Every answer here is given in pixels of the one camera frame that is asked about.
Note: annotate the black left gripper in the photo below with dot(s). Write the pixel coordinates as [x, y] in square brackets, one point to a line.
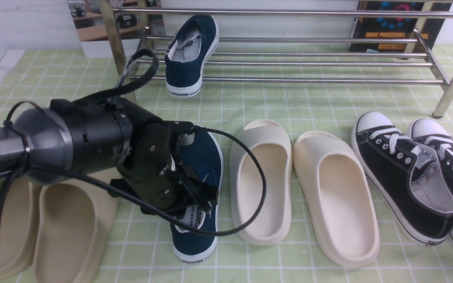
[155, 173]

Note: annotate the navy canvas sneaker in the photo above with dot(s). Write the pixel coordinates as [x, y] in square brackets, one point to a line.
[194, 43]
[205, 159]

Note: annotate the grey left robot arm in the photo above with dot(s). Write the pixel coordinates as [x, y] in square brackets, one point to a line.
[86, 139]

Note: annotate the mirror panel behind rack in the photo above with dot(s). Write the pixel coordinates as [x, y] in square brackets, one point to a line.
[92, 26]

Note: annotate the tan slide slipper right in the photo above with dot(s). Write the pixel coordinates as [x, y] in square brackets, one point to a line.
[75, 219]

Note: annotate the tan slide slipper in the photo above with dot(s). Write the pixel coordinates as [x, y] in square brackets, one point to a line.
[75, 219]
[19, 227]

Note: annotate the cream slide slipper left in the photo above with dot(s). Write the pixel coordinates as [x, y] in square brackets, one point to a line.
[260, 182]

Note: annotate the cream slide slipper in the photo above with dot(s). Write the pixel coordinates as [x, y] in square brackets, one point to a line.
[260, 182]
[339, 199]

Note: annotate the tan slide slipper left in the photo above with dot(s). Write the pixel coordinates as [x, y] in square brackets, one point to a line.
[19, 227]

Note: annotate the green checked tablecloth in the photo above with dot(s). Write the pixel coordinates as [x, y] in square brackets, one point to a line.
[139, 248]

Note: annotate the cream slide slipper right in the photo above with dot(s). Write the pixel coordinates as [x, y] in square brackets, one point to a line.
[339, 199]

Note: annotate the black canvas sneaker left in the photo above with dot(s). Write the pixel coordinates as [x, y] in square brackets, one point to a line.
[409, 177]

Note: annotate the black image processing book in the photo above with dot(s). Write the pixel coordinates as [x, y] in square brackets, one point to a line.
[391, 27]

